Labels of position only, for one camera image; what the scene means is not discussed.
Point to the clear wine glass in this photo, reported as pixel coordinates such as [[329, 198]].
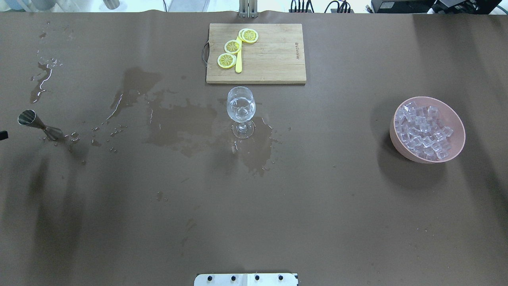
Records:
[[241, 108]]

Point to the lemon slice middle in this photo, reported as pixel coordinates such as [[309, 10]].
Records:
[[233, 46]]

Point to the yellow plastic knife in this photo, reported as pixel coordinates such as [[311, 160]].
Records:
[[238, 65]]

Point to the lemon slice near handle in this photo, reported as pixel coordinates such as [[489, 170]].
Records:
[[226, 60]]

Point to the pink bowl of ice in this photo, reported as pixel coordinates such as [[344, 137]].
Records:
[[427, 130]]

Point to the steel double jigger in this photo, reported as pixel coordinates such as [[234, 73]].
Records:
[[30, 118]]

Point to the wooden cutting board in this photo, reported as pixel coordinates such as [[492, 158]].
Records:
[[277, 57]]

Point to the lemon slice far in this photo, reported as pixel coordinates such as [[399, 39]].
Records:
[[248, 35]]

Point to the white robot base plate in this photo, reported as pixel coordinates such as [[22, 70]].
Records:
[[247, 279]]

